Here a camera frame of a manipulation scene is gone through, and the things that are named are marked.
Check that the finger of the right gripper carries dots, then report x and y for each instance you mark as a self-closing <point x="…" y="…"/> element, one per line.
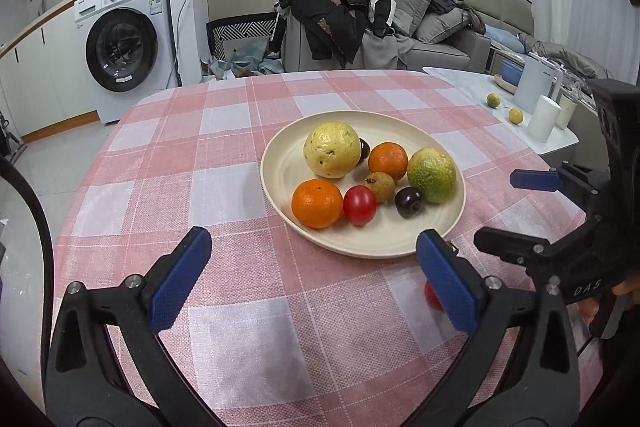
<point x="580" y="185"/>
<point x="535" y="254"/>

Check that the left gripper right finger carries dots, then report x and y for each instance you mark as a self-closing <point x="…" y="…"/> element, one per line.
<point x="518" y="365"/>

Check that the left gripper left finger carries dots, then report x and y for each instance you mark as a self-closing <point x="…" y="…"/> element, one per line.
<point x="85" y="384"/>

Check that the dark plum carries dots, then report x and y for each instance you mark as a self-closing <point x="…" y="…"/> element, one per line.
<point x="364" y="151"/>
<point x="408" y="202"/>

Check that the brown small pear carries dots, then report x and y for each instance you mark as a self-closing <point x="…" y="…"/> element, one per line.
<point x="382" y="185"/>

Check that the red tomato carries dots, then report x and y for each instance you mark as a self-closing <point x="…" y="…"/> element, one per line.
<point x="431" y="298"/>
<point x="359" y="205"/>

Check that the white cylinder cup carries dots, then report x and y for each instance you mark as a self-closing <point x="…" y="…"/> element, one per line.
<point x="543" y="119"/>

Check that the beige cup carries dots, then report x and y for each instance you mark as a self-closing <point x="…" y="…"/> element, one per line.
<point x="567" y="109"/>

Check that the yellow lemon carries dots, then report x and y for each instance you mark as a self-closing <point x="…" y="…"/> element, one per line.
<point x="516" y="116"/>

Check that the white kettle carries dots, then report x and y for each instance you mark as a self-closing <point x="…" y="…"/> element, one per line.
<point x="538" y="78"/>

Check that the green lime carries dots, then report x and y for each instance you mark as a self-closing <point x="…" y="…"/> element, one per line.
<point x="493" y="100"/>

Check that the green yellow fruit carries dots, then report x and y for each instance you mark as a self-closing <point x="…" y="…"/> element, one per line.
<point x="433" y="173"/>

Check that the white marble side table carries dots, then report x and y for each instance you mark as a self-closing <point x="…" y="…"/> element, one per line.
<point x="477" y="87"/>

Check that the orange mandarin back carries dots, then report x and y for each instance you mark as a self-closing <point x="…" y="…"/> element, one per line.
<point x="389" y="158"/>

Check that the orange mandarin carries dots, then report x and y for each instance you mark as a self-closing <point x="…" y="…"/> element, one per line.
<point x="389" y="158"/>
<point x="317" y="204"/>

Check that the grey sofa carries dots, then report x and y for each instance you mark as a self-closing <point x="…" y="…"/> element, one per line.
<point x="463" y="50"/>

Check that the orange mandarin front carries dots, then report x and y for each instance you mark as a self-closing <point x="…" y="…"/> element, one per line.
<point x="317" y="204"/>

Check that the large yellow fruit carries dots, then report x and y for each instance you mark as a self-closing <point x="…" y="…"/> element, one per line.
<point x="332" y="150"/>

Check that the grey cushion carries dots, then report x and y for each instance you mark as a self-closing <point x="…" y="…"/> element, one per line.
<point x="408" y="15"/>

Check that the cream round plate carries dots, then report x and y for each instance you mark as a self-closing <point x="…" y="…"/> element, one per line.
<point x="388" y="235"/>

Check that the white kitchen cabinet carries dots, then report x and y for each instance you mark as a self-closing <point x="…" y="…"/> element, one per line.
<point x="44" y="77"/>

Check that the pile of dark clothes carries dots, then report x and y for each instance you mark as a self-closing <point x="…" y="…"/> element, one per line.
<point x="335" y="28"/>

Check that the white washing machine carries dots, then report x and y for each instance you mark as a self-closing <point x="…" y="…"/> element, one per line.
<point x="128" y="50"/>

